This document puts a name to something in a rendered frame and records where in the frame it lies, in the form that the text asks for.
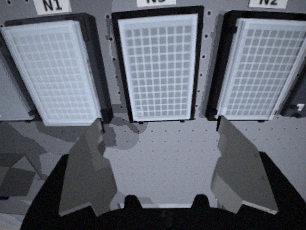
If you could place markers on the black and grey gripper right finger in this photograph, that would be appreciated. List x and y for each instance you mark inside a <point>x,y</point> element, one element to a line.
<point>247,182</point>

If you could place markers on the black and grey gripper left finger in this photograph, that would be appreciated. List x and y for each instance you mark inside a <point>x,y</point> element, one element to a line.
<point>80,187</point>

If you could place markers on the grey flat base plate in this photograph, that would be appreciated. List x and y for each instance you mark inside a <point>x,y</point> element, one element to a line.
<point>159,162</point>

